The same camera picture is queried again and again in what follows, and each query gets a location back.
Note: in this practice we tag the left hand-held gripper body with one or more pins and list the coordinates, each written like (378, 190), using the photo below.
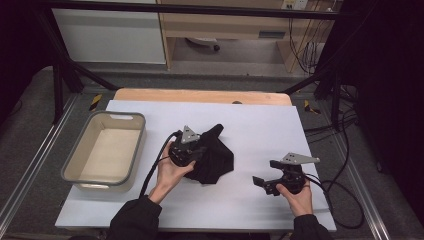
(183, 151)

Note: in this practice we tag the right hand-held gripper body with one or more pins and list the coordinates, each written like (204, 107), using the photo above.
(295, 178)

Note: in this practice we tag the black cloth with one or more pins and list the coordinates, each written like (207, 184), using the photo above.
(215, 160)

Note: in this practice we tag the beige basket with grey rim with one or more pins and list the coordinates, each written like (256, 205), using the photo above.
(106, 150)

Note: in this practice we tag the person's right hand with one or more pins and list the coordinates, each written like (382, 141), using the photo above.
(301, 203)

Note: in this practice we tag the person's left hand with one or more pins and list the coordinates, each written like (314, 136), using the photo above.
(168, 176)

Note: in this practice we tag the white table board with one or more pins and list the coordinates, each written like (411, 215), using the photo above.
(253, 133)

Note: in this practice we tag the yellow black tape marker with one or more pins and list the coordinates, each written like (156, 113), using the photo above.
(310, 107)
(96, 101)

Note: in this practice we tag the black metal stand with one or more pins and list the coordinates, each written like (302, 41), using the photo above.
(58, 86)
(335, 90)

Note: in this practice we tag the office chair base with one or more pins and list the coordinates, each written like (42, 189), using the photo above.
(205, 41)

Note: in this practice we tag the wooden desk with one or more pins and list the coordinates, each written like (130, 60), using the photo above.
(226, 25)

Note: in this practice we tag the black curtain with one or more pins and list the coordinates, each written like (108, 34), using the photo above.
(16, 50)
(390, 83)

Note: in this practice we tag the white cabinet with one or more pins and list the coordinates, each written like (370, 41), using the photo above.
(106, 36)

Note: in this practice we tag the black metal crossbar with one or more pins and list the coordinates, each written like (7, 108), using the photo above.
(200, 11)

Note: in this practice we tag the white power strip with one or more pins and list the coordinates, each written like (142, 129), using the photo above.
(295, 4)

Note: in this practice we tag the aluminium floor rail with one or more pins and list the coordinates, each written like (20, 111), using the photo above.
(363, 193)
(36, 160)

